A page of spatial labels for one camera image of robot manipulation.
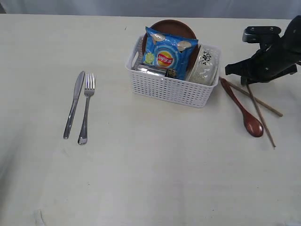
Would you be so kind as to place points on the silver table knife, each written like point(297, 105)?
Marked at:
point(76, 94)

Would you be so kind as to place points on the red-brown wooden spoon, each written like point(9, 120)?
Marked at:
point(252, 125)

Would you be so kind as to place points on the blue chips bag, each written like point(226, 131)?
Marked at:
point(168, 51)

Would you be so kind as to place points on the shiny steel cup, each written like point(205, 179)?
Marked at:
point(149, 69)

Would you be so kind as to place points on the white patterned ceramic bowl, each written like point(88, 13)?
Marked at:
point(205, 67)

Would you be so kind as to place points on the brown wooden chopstick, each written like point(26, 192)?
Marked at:
point(270, 108)
point(261, 117)

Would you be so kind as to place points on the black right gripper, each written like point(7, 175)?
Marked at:
point(265, 65)

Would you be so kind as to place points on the silver fork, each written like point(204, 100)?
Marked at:
point(88, 92)

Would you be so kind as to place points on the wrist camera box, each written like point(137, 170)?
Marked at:
point(261, 34)

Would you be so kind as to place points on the brown round plate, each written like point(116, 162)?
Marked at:
point(178, 28)

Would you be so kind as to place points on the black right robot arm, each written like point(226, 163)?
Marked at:
point(291, 40)

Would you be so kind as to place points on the white perforated plastic basket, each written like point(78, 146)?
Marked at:
point(168, 89)

